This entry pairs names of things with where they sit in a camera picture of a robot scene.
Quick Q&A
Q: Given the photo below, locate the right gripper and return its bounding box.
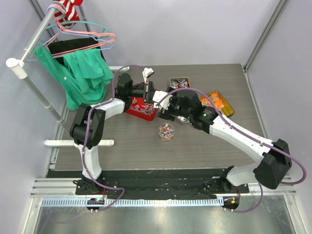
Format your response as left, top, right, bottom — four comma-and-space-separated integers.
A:
157, 87, 192, 121

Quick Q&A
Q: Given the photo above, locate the clear plastic round jar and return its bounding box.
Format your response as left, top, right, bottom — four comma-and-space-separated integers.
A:
158, 123, 175, 141

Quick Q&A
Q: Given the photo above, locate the red square candy box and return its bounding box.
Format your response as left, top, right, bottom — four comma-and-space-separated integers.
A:
126, 97, 158, 121

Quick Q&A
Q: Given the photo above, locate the silver metal scoop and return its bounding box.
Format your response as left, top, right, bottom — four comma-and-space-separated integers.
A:
177, 116, 190, 124

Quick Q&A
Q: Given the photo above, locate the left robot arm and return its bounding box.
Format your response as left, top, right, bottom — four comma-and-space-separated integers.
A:
70, 72, 156, 195

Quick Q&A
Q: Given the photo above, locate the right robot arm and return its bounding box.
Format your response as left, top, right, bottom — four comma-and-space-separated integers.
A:
153, 89, 292, 193

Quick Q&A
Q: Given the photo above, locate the white rack foot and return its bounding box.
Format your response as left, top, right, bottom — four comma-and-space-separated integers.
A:
109, 66, 130, 72

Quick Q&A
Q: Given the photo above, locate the gold rectangular tin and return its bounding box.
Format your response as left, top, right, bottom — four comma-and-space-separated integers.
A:
170, 77, 191, 89

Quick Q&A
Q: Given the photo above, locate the green cloth garment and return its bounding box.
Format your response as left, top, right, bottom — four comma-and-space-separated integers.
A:
33, 46, 113, 111

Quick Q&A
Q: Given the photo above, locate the black garment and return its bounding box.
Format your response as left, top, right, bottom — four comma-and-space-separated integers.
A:
48, 37, 99, 54

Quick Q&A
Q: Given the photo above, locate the green clothes hanger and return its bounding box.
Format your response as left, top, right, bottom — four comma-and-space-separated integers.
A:
45, 20, 116, 38

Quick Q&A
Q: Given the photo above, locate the pink clothes hanger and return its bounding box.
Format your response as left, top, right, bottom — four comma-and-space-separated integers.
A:
44, 0, 116, 58

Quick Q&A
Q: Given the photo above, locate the red white striped garment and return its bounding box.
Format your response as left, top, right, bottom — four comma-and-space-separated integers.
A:
54, 0, 83, 22

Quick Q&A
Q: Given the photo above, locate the white flat bar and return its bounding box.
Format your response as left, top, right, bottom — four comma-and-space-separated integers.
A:
44, 139, 115, 147

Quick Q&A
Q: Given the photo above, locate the blue clothes hanger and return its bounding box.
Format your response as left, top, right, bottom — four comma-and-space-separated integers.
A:
26, 5, 113, 61

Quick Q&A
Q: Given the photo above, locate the metal clothes rack pole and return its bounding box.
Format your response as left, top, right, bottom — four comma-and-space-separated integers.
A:
5, 0, 74, 135

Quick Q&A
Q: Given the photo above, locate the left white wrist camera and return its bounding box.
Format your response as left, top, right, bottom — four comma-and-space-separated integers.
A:
142, 67, 154, 83

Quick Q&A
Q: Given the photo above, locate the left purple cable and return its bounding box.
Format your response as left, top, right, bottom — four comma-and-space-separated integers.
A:
81, 64, 147, 212

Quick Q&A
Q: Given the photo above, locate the purple cable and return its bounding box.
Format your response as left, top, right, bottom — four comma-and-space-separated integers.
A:
81, 64, 147, 212
156, 87, 307, 213

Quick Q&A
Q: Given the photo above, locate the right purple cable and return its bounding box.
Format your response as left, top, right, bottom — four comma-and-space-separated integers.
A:
156, 87, 307, 213

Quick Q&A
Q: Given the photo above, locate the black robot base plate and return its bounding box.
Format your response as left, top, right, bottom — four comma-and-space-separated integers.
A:
47, 169, 257, 200

